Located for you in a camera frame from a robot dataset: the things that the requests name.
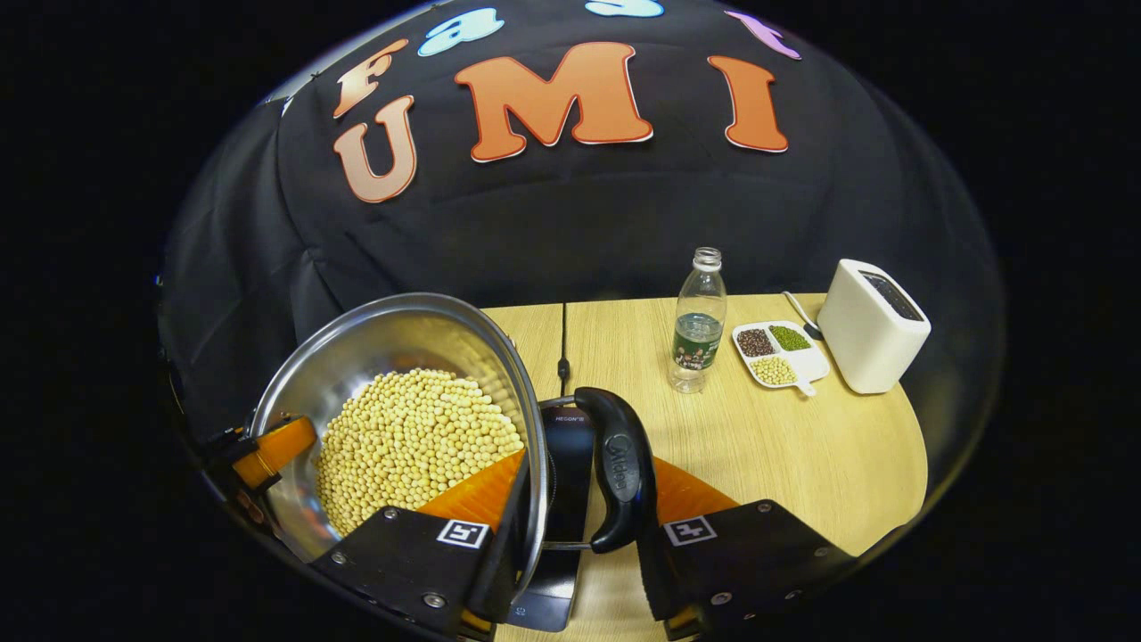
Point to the black induction cooktop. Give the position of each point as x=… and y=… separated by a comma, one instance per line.
x=557, y=588

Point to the clear plastic water bottle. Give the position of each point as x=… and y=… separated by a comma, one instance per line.
x=697, y=339

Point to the steel pot with soybeans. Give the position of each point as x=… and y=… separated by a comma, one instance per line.
x=401, y=428

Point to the white toaster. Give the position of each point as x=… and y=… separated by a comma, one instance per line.
x=865, y=348

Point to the black backdrop cloth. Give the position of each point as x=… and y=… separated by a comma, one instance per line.
x=579, y=232

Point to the white divided dish of beans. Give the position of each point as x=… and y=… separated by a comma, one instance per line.
x=802, y=361

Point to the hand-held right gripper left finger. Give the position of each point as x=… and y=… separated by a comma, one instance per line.
x=401, y=562

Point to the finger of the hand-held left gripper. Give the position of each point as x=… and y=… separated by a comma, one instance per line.
x=281, y=448

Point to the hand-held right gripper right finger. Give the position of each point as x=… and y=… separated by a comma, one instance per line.
x=652, y=580

